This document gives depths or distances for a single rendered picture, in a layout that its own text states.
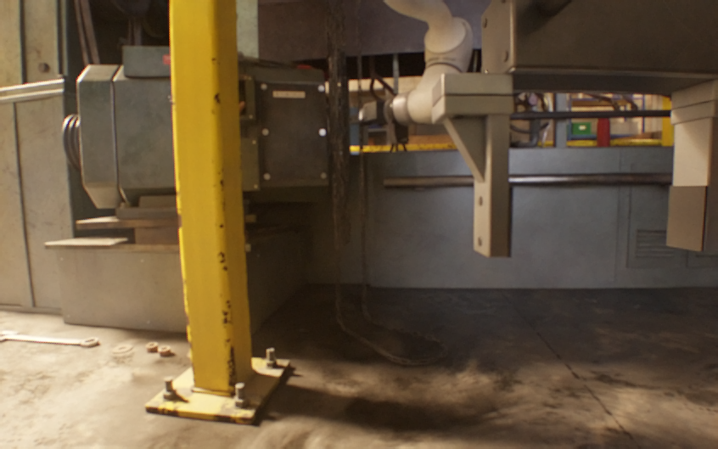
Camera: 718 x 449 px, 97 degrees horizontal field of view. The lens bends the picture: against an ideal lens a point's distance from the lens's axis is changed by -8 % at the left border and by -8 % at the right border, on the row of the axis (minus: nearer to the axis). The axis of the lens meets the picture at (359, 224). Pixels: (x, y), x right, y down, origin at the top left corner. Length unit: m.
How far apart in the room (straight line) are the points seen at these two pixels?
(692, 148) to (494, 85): 0.14
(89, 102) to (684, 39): 1.26
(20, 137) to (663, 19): 1.76
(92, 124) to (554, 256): 1.73
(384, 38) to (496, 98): 1.51
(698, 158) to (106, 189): 1.25
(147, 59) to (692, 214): 1.23
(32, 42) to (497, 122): 1.78
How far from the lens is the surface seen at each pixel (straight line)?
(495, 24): 0.24
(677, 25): 0.27
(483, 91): 0.21
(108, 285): 1.38
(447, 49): 0.95
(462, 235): 1.55
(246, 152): 1.07
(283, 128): 1.14
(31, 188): 1.72
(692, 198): 0.29
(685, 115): 0.30
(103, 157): 1.25
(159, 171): 1.18
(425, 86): 0.93
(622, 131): 6.81
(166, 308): 1.26
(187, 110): 0.77
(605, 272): 1.78
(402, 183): 1.43
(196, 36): 0.80
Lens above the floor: 0.43
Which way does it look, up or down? 5 degrees down
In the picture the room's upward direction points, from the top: 1 degrees counter-clockwise
